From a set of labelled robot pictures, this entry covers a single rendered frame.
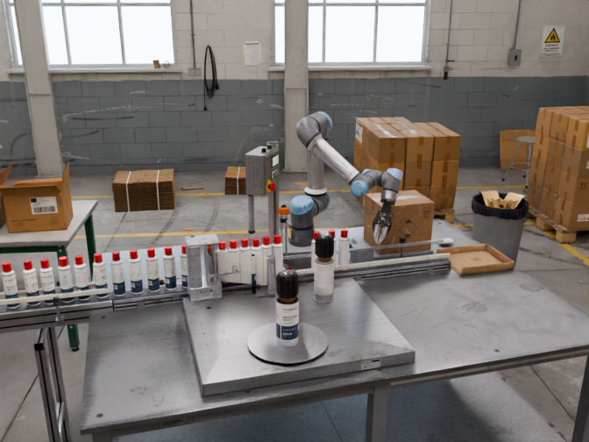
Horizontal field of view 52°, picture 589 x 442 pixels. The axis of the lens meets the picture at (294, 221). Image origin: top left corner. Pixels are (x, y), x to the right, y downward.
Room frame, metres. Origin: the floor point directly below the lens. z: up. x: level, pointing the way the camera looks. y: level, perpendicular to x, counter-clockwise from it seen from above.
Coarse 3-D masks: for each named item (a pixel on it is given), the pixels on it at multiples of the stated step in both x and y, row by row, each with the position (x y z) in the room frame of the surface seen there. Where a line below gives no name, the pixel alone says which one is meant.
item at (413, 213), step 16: (400, 192) 3.22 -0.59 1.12; (416, 192) 3.22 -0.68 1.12; (368, 208) 3.14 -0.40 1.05; (400, 208) 3.00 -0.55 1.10; (416, 208) 3.02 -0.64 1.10; (432, 208) 3.04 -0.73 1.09; (368, 224) 3.13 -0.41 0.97; (400, 224) 3.00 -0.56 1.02; (416, 224) 3.02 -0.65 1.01; (432, 224) 3.05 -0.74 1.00; (368, 240) 3.12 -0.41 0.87; (384, 240) 2.98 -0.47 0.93; (416, 240) 3.02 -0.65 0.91
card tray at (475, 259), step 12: (444, 252) 3.02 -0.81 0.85; (456, 252) 3.04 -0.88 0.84; (468, 252) 3.05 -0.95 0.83; (480, 252) 3.05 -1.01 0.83; (492, 252) 3.02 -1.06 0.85; (456, 264) 2.89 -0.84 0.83; (468, 264) 2.89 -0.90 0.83; (480, 264) 2.89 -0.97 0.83; (492, 264) 2.80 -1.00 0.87; (504, 264) 2.82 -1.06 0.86
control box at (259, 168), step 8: (256, 152) 2.68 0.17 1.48; (272, 152) 2.71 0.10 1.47; (248, 160) 2.64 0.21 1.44; (256, 160) 2.63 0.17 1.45; (264, 160) 2.62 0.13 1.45; (248, 168) 2.64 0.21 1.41; (256, 168) 2.63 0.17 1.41; (264, 168) 2.62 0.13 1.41; (272, 168) 2.69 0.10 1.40; (248, 176) 2.64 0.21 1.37; (256, 176) 2.63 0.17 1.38; (264, 176) 2.62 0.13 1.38; (248, 184) 2.64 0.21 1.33; (256, 184) 2.63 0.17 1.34; (264, 184) 2.62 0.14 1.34; (248, 192) 2.64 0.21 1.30; (256, 192) 2.63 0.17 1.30; (264, 192) 2.62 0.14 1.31
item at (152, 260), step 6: (150, 252) 2.47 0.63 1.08; (150, 258) 2.47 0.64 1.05; (156, 258) 2.48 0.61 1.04; (150, 264) 2.46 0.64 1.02; (156, 264) 2.47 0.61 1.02; (150, 270) 2.46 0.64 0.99; (156, 270) 2.47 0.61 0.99; (150, 276) 2.46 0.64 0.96; (156, 276) 2.47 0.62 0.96; (150, 282) 2.46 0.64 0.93; (156, 282) 2.47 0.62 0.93; (150, 288) 2.46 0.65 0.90; (156, 288) 2.46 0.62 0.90
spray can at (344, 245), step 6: (342, 234) 2.71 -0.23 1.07; (342, 240) 2.70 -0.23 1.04; (348, 240) 2.71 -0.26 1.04; (342, 246) 2.70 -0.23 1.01; (348, 246) 2.71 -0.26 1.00; (342, 252) 2.70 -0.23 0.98; (348, 252) 2.71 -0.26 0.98; (342, 258) 2.70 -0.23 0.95; (348, 258) 2.71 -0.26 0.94; (342, 264) 2.70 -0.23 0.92; (348, 264) 2.71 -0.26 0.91; (342, 270) 2.70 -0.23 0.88
